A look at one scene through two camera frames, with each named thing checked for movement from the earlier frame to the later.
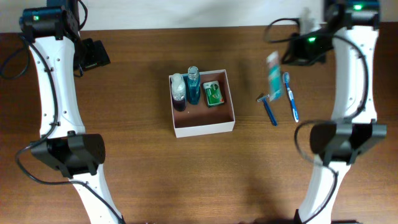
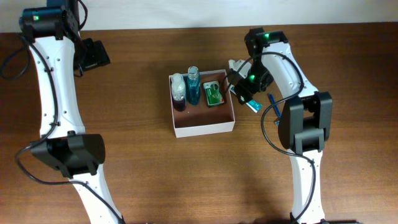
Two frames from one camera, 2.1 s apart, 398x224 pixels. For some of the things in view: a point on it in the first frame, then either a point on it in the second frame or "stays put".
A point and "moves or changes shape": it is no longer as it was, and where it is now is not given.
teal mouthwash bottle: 194,85 stays put
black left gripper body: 89,56 stays put
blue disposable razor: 263,97 → 276,109
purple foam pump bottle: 178,92 stays put
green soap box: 213,93 stays put
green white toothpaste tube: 274,76 moves or changes shape
